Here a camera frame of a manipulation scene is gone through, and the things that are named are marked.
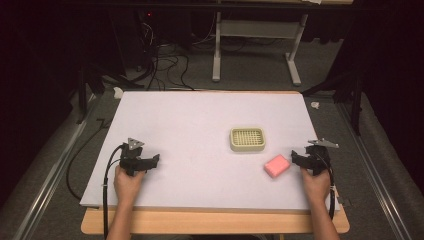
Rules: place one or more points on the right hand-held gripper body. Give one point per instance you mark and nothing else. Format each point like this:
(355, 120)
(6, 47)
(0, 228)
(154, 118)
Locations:
(318, 158)

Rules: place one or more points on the wooden table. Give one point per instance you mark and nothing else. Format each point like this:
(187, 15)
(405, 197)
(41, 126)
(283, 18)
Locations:
(213, 221)

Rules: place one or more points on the white table sheet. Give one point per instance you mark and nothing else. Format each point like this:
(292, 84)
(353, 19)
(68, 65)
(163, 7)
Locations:
(200, 150)

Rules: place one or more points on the beige soap dish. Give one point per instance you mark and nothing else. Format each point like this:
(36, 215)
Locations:
(247, 139)

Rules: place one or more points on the metal floor rail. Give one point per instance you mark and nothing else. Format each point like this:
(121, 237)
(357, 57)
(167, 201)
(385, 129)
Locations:
(50, 180)
(373, 166)

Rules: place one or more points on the pink soap bar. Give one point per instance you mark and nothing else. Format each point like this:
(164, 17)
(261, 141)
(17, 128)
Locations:
(277, 165)

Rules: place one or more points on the person's right hand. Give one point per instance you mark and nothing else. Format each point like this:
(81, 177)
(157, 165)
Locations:
(315, 186)

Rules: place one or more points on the person's left hand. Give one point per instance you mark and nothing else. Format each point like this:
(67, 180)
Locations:
(127, 186)

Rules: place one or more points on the white metal stand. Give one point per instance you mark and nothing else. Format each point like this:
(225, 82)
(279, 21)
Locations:
(260, 29)

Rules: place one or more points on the crumpled white paper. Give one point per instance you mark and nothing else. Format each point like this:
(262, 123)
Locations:
(315, 105)
(118, 93)

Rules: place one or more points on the black tripod stand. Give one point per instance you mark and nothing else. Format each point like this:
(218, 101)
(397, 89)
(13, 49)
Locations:
(87, 86)
(350, 93)

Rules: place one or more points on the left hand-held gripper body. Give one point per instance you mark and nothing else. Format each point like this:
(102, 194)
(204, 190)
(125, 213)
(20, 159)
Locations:
(130, 159)

